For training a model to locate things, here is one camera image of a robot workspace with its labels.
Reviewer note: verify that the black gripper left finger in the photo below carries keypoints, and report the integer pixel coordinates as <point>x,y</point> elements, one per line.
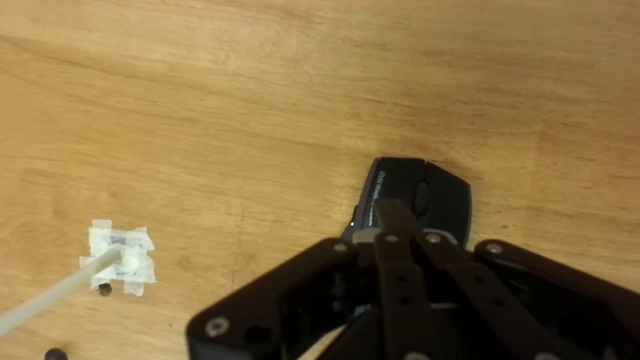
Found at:
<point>396,293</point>

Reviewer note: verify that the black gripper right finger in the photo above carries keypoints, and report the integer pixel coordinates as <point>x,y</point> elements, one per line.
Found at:
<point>481,293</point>

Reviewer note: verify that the black computer mouse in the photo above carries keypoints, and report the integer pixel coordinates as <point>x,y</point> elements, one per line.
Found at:
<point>440,193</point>

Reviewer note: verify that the white stick with tape base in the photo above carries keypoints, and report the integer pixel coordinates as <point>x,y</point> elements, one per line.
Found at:
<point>121,257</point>

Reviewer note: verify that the small black dot piece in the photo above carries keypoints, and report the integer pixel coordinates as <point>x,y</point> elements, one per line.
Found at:
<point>104,288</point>

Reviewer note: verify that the small black screw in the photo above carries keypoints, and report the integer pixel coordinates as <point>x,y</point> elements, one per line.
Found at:
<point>56,354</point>

